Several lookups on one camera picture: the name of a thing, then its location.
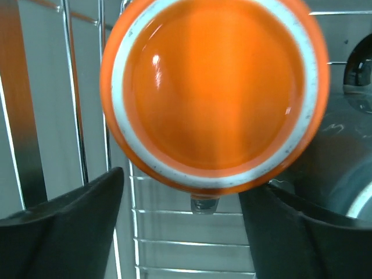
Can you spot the dark grey ceramic mug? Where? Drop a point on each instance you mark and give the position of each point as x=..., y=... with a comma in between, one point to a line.
x=334, y=171

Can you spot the orange mug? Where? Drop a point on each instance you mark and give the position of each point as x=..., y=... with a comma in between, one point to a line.
x=214, y=97

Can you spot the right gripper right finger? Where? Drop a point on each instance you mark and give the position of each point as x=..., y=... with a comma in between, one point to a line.
x=290, y=237

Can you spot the wire dish rack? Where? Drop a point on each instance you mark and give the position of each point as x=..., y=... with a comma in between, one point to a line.
x=55, y=137

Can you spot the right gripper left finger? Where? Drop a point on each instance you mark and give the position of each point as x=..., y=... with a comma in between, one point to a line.
x=67, y=237

